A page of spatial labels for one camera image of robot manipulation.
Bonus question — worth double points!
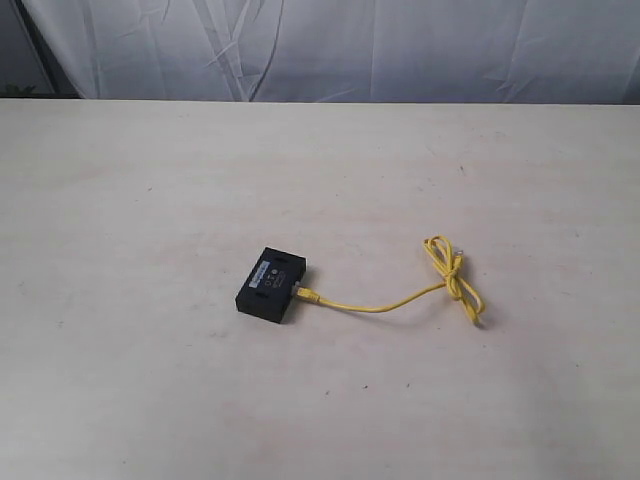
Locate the small black box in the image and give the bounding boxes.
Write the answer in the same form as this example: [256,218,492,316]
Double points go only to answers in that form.
[235,247,306,324]

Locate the yellow ethernet cable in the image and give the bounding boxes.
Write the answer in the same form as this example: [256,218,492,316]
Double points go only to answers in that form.
[294,234,489,330]

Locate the white backdrop cloth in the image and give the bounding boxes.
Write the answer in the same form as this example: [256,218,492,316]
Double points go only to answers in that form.
[1,1,639,104]

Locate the green plant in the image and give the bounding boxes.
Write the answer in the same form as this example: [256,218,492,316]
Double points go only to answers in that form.
[0,83,36,98]

